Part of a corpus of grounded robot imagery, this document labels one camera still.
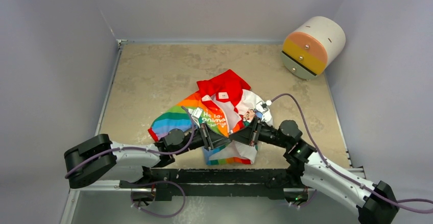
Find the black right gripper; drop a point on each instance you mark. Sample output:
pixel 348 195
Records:
pixel 254 132

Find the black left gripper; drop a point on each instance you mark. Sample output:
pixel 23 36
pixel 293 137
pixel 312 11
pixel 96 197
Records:
pixel 210 139

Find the rainbow red white kids jacket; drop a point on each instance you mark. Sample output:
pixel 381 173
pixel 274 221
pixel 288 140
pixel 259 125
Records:
pixel 228 105

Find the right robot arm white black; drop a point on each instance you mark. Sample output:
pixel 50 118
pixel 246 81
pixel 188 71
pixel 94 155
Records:
pixel 361 196

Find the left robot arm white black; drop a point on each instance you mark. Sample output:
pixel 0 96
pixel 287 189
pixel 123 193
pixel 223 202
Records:
pixel 100 158

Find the round pastel drawer cabinet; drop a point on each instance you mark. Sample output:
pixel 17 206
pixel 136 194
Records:
pixel 309 49

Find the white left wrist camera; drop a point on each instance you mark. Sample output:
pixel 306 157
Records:
pixel 196 113

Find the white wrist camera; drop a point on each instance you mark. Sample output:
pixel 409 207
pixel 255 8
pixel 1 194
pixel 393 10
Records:
pixel 196 113
pixel 263 106

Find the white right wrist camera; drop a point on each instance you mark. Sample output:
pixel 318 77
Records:
pixel 263 106

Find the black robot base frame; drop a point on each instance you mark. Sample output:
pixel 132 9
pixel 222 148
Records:
pixel 272 183

